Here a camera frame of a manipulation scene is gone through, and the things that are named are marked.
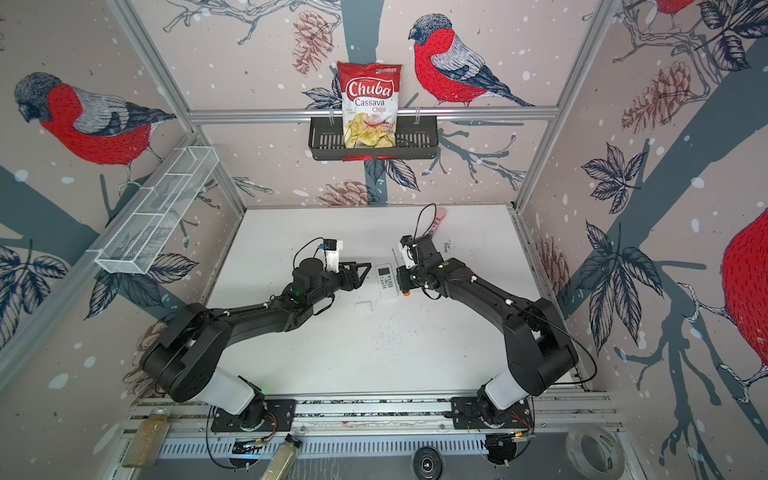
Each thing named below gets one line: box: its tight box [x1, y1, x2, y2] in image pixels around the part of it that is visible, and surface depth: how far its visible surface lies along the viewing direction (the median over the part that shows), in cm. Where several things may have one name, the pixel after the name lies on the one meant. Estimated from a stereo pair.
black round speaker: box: [413, 446, 445, 480], surface depth 59 cm
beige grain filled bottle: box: [260, 433, 303, 480], surface depth 67 cm
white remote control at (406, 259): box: [398, 242, 415, 269], surface depth 81 cm
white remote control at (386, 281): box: [375, 263, 399, 300], surface depth 99 cm
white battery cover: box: [354, 300, 373, 315], surface depth 95 cm
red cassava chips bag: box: [337, 61, 403, 162], surface depth 86 cm
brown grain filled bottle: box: [122, 407, 171, 468], surface depth 69 cm
